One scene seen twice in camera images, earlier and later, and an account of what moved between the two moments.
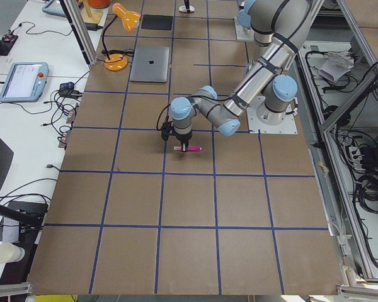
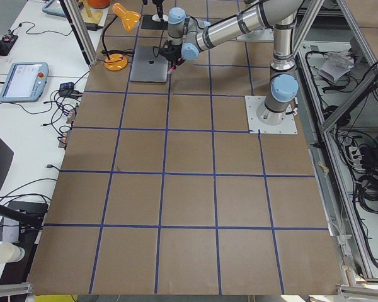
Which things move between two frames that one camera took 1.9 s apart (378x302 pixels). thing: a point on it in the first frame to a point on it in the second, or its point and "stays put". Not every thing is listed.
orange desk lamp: (129, 19) stays put
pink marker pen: (189, 148) to (172, 68)
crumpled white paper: (336, 63) stays put
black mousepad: (157, 22) stays put
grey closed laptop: (150, 65) stays put
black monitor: (0, 157) stays put
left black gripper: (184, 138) to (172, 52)
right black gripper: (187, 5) to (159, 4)
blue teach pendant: (24, 82) stays put
